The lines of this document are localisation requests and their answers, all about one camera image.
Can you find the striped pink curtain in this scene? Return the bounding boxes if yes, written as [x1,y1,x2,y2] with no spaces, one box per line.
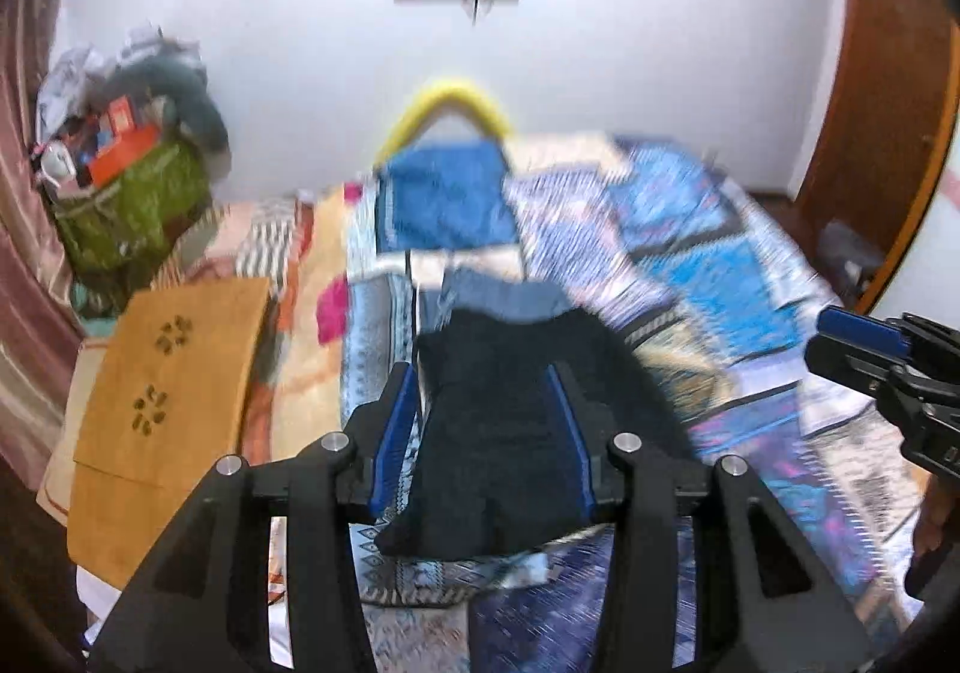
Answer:
[0,0,83,464]

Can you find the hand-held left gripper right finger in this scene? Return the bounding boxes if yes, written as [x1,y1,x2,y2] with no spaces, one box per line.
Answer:
[547,364,875,673]

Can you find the green bag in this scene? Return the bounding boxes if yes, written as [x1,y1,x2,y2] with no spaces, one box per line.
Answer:
[52,140,215,276]

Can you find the grey bag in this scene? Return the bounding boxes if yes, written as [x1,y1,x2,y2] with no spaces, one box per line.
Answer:
[817,223,886,284]

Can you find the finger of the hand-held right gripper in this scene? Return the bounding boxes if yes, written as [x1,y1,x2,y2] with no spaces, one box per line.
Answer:
[816,307,912,359]
[804,335,897,396]

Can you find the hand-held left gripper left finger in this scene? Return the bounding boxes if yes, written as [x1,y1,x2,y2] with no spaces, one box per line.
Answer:
[90,361,421,673]

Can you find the black pants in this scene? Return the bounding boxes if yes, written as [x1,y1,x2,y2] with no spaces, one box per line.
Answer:
[375,309,695,561]

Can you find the grey garment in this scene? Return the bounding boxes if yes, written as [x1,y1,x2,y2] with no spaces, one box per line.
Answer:
[112,53,230,164]

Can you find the white crumpled clothes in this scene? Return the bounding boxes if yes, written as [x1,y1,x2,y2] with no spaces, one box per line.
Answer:
[37,43,113,126]

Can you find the blue jeans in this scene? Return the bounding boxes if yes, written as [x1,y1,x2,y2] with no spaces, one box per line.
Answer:
[416,268,586,359]

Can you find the yellow curved tube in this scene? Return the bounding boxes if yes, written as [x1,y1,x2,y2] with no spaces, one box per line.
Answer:
[375,76,518,164]

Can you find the blue folded towel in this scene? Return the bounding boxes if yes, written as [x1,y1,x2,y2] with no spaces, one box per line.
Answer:
[375,143,520,255]

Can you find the orange box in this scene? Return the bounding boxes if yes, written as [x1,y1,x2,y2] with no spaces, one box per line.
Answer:
[86,121,162,186]

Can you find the brown wooden door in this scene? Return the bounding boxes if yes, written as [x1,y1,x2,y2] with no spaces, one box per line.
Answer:
[795,0,960,314]

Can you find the patterned patchwork blanket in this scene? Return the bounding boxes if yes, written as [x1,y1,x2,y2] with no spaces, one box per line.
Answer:
[341,133,931,673]

